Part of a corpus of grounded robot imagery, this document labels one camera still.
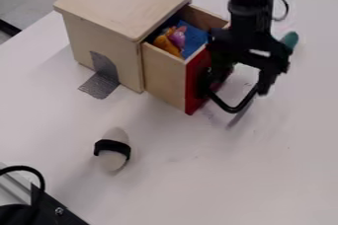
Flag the black cable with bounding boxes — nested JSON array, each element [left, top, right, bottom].
[[0, 165, 48, 192]]

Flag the grey tape strip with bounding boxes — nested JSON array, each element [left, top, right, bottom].
[[76, 50, 122, 101]]

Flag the teal toy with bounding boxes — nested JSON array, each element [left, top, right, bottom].
[[278, 31, 301, 52]]

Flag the orange toy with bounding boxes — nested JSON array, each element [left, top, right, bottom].
[[151, 28, 186, 60]]

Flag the cabinet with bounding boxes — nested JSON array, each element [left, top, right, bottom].
[[51, 0, 199, 94]]

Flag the white toy with black band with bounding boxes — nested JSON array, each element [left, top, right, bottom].
[[92, 126, 133, 173]]

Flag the blue cloth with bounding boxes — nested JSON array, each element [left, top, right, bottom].
[[171, 19, 211, 60]]

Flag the drawer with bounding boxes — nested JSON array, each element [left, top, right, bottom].
[[139, 3, 262, 116]]

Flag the black equipment box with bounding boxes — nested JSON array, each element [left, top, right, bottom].
[[0, 184, 90, 225]]

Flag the purple toy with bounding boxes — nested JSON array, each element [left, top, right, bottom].
[[169, 26, 190, 49]]

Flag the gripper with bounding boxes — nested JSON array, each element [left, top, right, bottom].
[[198, 27, 294, 101]]

